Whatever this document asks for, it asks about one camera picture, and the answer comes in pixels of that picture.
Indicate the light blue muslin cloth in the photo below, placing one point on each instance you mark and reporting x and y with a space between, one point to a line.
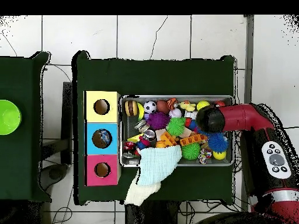
156 163

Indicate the crushed clear plastic bottle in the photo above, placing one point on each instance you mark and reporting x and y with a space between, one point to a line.
104 137

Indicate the cream muslin cloth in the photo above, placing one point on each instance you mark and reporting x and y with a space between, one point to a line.
140 193

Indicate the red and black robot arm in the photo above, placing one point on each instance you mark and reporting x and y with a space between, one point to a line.
257 121

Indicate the wooden box with three holes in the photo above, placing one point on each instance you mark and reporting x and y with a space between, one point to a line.
90 140

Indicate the purple spiky ball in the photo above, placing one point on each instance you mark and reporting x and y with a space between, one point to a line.
158 120

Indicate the small soccer ball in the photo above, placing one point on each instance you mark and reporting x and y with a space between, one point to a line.
150 106

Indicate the toy hamburger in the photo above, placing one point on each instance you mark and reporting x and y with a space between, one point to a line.
130 108

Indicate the green spiky ball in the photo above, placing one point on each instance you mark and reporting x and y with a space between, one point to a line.
176 126

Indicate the crushed red soda can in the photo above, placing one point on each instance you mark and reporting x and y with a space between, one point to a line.
129 146

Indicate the dark green table cloth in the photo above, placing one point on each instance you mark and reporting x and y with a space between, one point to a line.
151 77

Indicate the yellow ball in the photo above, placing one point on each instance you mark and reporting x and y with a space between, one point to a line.
202 104

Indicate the blue furry puffer ball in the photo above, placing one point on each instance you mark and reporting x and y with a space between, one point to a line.
218 142

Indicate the orange ball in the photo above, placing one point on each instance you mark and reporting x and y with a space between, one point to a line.
219 103

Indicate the black upright panel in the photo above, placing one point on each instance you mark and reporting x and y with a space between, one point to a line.
67 105

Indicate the dark grey stand base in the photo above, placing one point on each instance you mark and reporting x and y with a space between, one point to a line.
55 173

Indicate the green clothed side table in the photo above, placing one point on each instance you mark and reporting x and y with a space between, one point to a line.
23 77

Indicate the green plastic bowl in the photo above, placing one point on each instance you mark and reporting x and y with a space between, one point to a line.
8 117

